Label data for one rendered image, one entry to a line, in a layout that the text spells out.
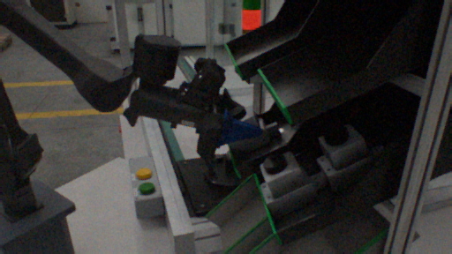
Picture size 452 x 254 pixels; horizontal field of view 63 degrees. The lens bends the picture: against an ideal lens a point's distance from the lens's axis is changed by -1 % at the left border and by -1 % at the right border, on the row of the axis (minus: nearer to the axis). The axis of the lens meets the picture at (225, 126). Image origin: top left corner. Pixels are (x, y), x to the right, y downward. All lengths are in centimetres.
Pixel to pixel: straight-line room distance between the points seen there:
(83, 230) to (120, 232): 10
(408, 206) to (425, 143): 8
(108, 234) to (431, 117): 81
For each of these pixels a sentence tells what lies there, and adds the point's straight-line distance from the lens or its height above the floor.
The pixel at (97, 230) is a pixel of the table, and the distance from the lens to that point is 104.
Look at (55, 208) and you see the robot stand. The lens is 80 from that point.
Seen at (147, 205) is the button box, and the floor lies 94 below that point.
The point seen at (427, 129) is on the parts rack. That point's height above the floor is 135.
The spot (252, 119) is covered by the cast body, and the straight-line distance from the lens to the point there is 60.
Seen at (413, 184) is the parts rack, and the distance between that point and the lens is 44.
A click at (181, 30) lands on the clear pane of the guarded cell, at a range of 219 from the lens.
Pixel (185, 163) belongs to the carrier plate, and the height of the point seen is 97.
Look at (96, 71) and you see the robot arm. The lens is 60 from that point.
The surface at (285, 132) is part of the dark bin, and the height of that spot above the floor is 123.
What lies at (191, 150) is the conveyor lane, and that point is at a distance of 122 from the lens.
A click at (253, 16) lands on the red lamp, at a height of 135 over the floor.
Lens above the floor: 151
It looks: 26 degrees down
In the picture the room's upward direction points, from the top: straight up
